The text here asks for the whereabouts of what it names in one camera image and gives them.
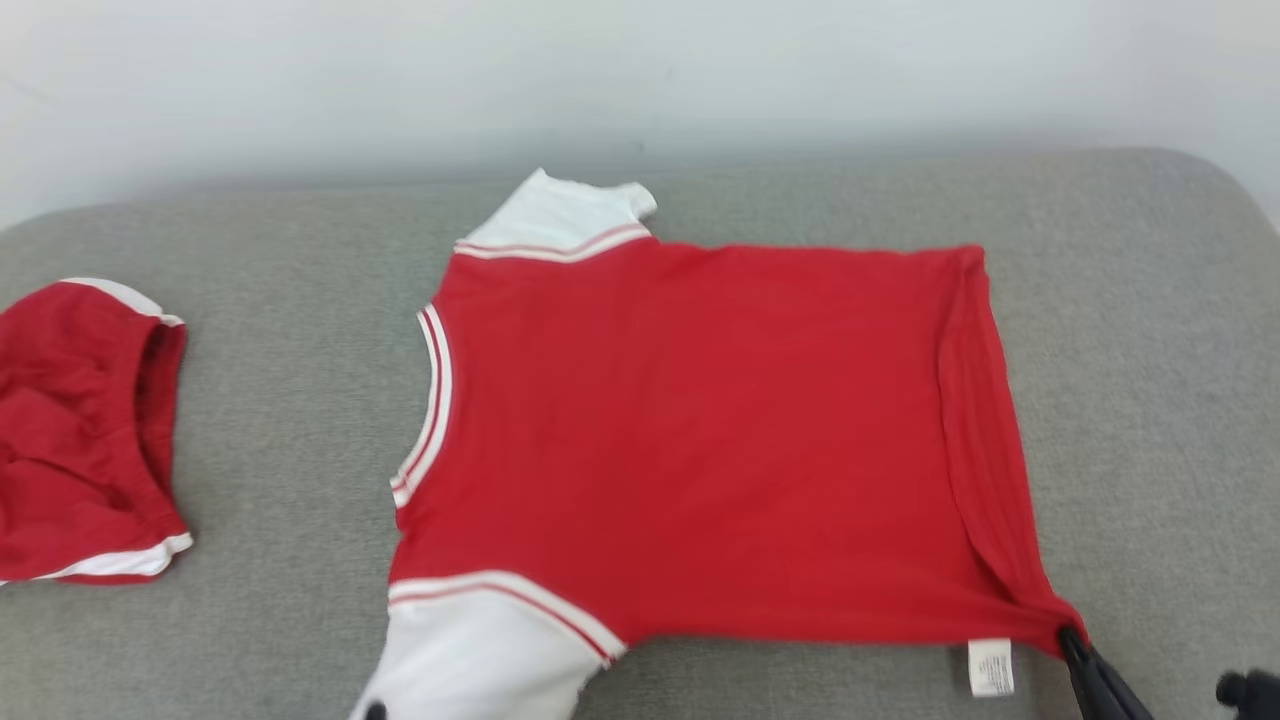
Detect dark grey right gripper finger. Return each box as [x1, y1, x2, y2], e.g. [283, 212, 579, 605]
[1084, 644, 1154, 720]
[1057, 624, 1122, 720]

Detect red shorts white trim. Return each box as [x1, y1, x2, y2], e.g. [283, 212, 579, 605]
[0, 277, 194, 587]

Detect red jersey shirt white sleeves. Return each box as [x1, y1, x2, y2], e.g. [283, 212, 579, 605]
[348, 167, 1089, 720]

